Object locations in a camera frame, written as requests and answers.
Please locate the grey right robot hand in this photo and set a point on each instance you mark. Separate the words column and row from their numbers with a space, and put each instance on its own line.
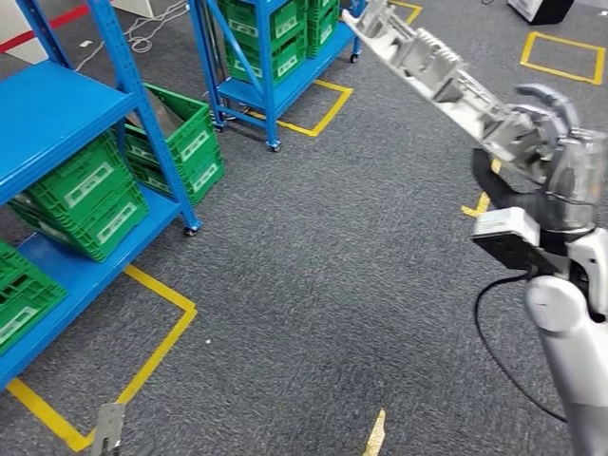
column 569, row 176

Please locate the grey plastic wheel cover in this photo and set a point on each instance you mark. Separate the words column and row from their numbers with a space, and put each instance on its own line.
column 428, row 63

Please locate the blue metal shelf rack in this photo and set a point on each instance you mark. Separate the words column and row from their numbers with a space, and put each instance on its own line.
column 285, row 88
column 47, row 107

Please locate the yellow floor tape strip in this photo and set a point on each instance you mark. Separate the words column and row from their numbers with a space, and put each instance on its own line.
column 482, row 204

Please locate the black equipment box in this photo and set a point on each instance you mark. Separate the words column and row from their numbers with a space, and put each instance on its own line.
column 551, row 11

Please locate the yellow floor tape square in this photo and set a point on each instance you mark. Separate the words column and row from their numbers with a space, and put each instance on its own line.
column 413, row 7
column 157, row 352

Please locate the worn gold floor tape strip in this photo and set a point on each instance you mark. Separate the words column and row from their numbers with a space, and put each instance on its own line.
column 375, row 434

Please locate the grey brown flat panel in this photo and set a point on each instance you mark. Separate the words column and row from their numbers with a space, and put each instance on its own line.
column 157, row 113

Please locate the red floor tape line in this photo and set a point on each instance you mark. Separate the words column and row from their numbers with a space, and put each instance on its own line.
column 29, row 38

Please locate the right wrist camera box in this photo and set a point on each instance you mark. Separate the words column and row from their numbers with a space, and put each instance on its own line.
column 508, row 242

